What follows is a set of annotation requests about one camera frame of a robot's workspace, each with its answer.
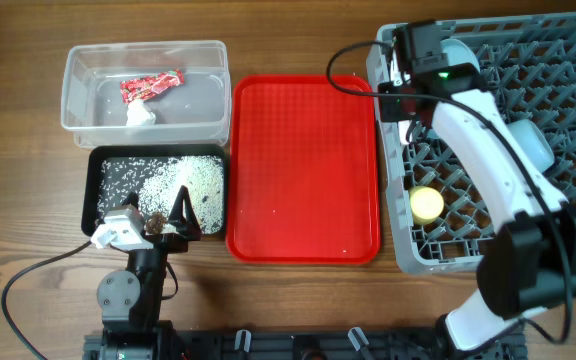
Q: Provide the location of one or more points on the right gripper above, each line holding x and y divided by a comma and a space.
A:
388, 111

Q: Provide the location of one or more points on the white napkin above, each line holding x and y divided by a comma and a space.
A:
139, 114

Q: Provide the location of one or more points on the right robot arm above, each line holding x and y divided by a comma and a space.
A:
530, 266

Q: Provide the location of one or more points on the red snack wrapper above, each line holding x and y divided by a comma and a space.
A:
148, 87

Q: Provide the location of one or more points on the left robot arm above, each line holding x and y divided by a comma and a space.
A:
130, 299

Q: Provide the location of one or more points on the grey dishwasher rack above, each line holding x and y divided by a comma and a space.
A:
529, 63

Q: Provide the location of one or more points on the clear plastic bin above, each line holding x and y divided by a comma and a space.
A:
196, 111

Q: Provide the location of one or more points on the yellow plastic cup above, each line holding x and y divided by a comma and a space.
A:
426, 204

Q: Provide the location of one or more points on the large light blue plate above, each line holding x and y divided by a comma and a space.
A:
458, 53

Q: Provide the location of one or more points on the black plastic tray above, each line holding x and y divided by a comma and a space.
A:
97, 156

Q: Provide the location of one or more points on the small light blue bowl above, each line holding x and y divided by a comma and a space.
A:
533, 142

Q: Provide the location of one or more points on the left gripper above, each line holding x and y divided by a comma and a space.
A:
176, 243

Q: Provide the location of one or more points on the red serving tray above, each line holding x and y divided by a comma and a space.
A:
303, 185

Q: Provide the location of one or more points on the rice and brown food waste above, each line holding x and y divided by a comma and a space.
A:
157, 181

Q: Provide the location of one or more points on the white plastic fork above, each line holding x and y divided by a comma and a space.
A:
403, 130

